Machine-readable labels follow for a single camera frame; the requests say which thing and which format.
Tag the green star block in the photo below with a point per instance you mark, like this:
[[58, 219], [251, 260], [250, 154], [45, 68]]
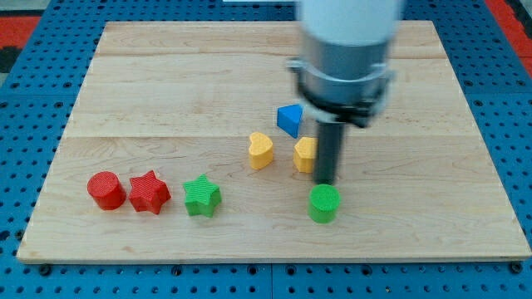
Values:
[[201, 196]]

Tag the yellow heart block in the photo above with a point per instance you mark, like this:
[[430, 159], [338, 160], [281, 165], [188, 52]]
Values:
[[260, 150]]

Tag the yellow hexagon block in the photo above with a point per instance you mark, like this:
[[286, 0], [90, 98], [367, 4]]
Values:
[[304, 154]]

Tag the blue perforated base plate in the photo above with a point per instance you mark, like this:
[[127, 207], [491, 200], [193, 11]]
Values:
[[36, 101]]

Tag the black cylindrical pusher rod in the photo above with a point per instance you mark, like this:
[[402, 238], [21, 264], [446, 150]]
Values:
[[330, 137]]

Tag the light wooden board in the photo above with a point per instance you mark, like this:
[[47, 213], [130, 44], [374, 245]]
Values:
[[182, 99]]

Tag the blue triangle block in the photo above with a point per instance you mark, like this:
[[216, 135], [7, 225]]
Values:
[[289, 119]]

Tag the green cylinder block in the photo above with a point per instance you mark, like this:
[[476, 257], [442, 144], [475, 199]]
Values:
[[323, 202]]

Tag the red star block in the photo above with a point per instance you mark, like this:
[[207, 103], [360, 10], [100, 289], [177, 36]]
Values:
[[148, 193]]

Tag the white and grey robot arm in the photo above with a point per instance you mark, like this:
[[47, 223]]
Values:
[[342, 74]]

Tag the red cylinder block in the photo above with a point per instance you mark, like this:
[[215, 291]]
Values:
[[106, 190]]

